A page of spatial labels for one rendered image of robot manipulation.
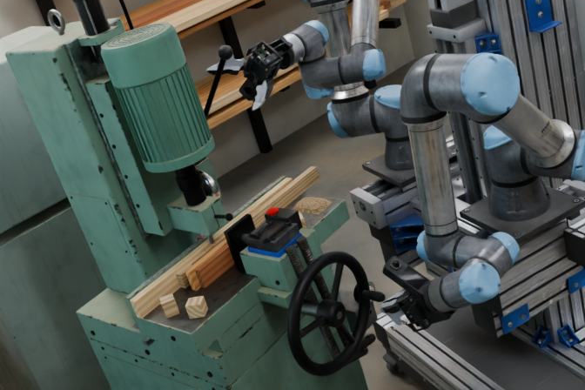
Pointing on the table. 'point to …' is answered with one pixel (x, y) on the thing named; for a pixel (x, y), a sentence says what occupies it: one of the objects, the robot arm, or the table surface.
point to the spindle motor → (158, 97)
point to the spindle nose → (191, 184)
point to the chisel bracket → (197, 215)
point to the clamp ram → (237, 237)
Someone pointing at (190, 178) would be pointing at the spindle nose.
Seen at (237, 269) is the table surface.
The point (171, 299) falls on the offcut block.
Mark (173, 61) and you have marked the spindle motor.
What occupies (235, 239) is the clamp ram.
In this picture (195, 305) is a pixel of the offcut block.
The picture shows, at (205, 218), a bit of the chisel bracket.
